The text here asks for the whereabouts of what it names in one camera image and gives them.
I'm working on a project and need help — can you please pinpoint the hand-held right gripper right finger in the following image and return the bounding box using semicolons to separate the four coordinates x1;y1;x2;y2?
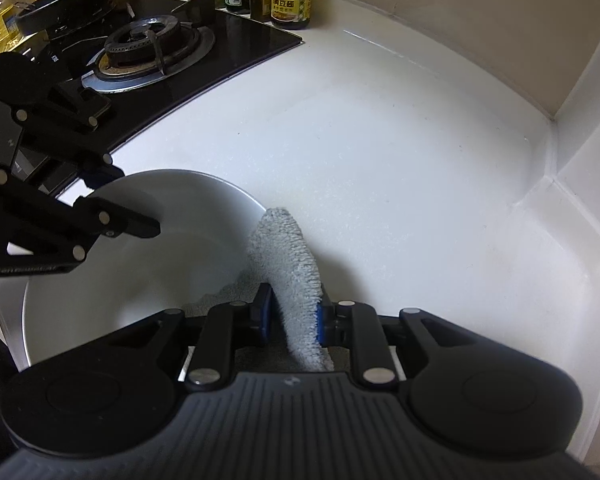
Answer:
315;296;481;391

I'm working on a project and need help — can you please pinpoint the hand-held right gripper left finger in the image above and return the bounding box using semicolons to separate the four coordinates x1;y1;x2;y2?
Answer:
107;282;274;394

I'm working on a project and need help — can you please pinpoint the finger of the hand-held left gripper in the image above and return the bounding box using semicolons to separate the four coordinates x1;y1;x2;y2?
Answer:
0;165;162;279
12;82;127;192

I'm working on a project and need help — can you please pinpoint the white ceramic bowl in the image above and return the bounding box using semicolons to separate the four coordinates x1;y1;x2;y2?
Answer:
22;169;269;373

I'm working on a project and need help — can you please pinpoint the green grey microfiber cloth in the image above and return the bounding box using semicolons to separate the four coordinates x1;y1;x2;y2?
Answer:
180;207;337;373

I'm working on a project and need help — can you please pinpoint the large yellow oil bottle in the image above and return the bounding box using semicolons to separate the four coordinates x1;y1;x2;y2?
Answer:
0;2;25;56

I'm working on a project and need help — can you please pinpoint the metal gas burner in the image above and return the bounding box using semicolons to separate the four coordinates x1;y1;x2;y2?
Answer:
81;16;216;96

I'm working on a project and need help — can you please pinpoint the black glass gas cooktop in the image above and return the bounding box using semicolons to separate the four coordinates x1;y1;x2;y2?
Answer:
0;0;304;197

